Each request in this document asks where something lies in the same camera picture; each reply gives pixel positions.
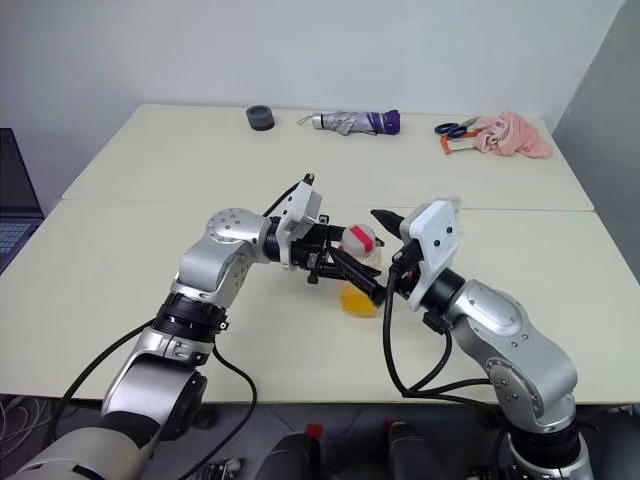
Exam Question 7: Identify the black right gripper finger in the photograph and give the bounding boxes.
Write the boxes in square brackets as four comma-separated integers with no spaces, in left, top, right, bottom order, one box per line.
[319,259,386,305]
[335,248,382,277]
[370,209,404,241]

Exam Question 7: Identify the clear bottle with orange drink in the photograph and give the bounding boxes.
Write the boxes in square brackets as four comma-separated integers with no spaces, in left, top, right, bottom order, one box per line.
[335,223,389,320]

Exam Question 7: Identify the blue handled scissors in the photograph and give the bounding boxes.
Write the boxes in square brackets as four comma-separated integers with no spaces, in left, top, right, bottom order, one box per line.
[434,115,481,138]

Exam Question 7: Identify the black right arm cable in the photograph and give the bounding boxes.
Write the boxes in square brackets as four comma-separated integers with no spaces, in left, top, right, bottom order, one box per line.
[381,292,496,401]

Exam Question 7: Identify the orange frame tool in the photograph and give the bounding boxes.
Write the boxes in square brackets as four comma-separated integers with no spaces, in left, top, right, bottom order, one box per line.
[439,128,484,156]

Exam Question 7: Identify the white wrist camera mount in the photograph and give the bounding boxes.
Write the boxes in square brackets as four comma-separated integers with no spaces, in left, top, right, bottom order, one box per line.
[273,181,324,272]
[397,199,462,312]

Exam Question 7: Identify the folded silver purple umbrella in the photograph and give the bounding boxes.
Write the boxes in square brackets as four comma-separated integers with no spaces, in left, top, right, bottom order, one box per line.
[298,109,403,137]

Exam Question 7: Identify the dark rounded shape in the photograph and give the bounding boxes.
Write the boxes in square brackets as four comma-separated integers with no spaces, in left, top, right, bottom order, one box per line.
[387,422,451,480]
[259,432,326,480]

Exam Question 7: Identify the white cable bundle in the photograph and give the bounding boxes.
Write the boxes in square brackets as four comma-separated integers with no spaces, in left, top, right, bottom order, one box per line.
[0,397,32,442]

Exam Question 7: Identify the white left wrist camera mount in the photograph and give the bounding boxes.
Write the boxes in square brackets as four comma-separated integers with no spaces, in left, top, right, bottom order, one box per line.
[273,181,324,272]

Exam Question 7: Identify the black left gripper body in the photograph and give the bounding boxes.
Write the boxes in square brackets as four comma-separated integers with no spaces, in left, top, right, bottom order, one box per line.
[288,223,347,286]

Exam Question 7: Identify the pink cloth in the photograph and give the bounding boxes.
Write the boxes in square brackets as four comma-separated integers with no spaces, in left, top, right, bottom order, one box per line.
[472,111,555,160]

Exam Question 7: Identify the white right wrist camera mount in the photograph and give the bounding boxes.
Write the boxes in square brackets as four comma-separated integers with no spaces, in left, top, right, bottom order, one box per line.
[397,199,462,312]

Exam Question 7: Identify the dark laptop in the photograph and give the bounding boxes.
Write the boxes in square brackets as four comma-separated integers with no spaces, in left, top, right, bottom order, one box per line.
[0,127,45,274]

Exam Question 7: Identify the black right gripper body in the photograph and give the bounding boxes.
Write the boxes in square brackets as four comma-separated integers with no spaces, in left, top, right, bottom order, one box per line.
[388,239,426,301]

